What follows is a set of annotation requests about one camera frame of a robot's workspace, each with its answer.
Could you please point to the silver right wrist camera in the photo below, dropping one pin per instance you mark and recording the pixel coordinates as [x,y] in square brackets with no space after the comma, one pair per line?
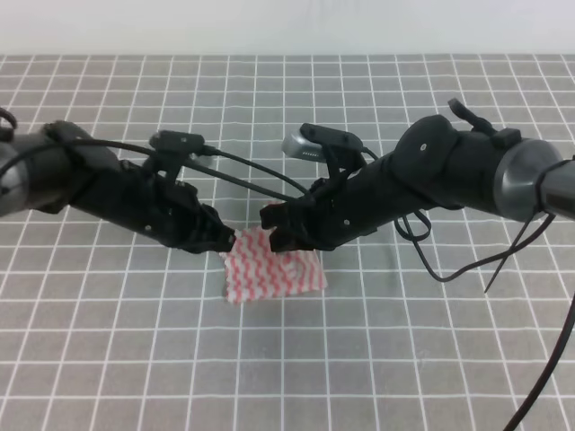
[340,151]

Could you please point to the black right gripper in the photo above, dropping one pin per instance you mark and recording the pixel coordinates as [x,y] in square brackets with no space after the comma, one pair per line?
[346,207]

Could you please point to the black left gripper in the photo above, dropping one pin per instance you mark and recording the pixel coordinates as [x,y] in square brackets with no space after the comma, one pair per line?
[171,214]

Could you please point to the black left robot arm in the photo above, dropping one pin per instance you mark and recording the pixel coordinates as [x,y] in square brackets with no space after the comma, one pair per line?
[61,165]

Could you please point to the pink white wavy striped towel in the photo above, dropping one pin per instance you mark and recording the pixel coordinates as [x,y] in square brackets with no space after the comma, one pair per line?
[254,272]

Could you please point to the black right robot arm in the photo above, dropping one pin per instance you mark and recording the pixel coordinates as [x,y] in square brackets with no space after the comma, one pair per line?
[498,172]

